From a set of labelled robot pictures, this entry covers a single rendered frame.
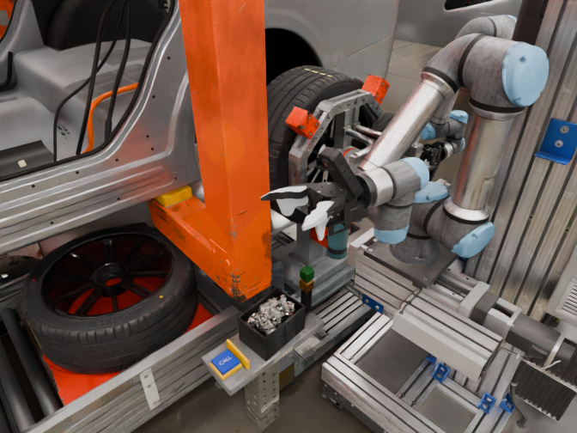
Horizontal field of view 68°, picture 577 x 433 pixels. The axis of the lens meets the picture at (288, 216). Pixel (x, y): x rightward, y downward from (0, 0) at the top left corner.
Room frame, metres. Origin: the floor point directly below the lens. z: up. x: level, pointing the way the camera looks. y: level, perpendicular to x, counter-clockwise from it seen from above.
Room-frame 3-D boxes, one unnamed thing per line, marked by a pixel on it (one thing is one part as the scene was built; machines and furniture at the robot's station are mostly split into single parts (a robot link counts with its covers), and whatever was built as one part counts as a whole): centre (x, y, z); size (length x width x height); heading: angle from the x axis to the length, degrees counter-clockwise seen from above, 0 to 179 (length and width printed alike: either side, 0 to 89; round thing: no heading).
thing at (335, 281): (1.69, -0.07, 0.13); 0.50 x 0.36 x 0.10; 132
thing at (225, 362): (0.88, 0.21, 0.47); 0.07 x 0.07 x 0.02; 42
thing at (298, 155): (1.60, -0.22, 0.85); 0.54 x 0.07 x 0.54; 132
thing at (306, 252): (1.73, -0.11, 0.32); 0.40 x 0.30 x 0.28; 132
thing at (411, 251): (1.04, -0.39, 0.87); 0.15 x 0.15 x 0.10
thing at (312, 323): (1.00, 0.08, 0.44); 0.43 x 0.17 x 0.03; 132
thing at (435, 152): (1.63, -0.61, 0.86); 0.12 x 0.08 x 0.09; 132
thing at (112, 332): (1.30, 0.73, 0.39); 0.66 x 0.66 x 0.24
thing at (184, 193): (1.58, 0.51, 0.71); 0.14 x 0.14 x 0.05; 42
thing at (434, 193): (1.04, -0.40, 0.98); 0.13 x 0.12 x 0.14; 31
